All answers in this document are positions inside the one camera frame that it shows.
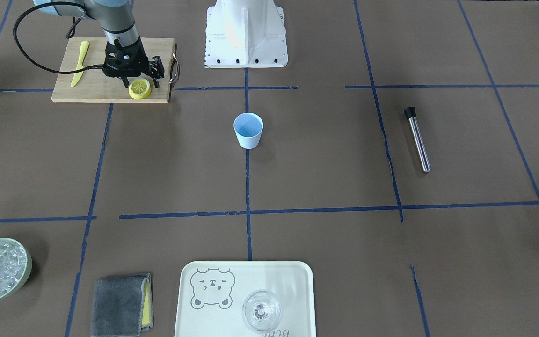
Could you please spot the grey yellow folded cloth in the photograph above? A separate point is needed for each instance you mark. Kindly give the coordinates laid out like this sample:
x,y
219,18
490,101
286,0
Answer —
x,y
122,306

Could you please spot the clear wine glass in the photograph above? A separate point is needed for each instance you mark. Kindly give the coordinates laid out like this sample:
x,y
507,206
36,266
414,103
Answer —
x,y
262,311

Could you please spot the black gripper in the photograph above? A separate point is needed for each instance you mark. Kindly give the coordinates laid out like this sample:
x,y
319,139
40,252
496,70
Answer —
x,y
156,67

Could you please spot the wooden cutting board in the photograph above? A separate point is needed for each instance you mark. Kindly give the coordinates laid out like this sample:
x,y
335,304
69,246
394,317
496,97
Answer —
x,y
95,87

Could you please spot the yellow plastic knife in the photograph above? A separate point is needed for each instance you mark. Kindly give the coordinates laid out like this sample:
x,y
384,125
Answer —
x,y
82,54

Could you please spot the light blue cup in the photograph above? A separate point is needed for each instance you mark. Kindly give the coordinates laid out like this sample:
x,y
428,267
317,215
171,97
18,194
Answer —
x,y
248,128

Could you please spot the steel muddler black cap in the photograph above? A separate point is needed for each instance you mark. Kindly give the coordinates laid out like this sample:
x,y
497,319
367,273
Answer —
x,y
411,116

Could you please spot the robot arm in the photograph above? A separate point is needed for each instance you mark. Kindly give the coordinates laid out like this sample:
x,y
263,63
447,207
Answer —
x,y
115,17

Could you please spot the cream bear tray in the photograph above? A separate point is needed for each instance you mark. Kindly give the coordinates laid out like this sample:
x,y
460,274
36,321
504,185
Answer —
x,y
211,295

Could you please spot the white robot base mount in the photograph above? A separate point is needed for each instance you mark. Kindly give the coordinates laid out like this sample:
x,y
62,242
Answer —
x,y
245,34

